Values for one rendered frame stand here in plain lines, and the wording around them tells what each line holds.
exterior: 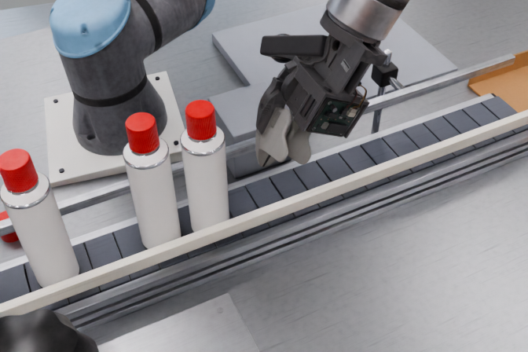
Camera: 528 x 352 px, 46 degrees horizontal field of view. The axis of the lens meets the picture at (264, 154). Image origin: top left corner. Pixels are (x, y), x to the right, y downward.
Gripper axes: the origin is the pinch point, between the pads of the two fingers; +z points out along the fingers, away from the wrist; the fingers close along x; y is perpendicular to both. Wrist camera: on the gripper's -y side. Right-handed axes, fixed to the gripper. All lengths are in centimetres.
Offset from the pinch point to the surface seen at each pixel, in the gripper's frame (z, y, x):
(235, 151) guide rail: 2.5, -3.4, -1.4
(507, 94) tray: -14, -8, 52
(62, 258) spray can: 16.7, 1.8, -21.4
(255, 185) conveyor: 8.1, -3.4, 5.1
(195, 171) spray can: 2.0, 2.3, -10.3
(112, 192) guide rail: 10.8, -3.5, -15.7
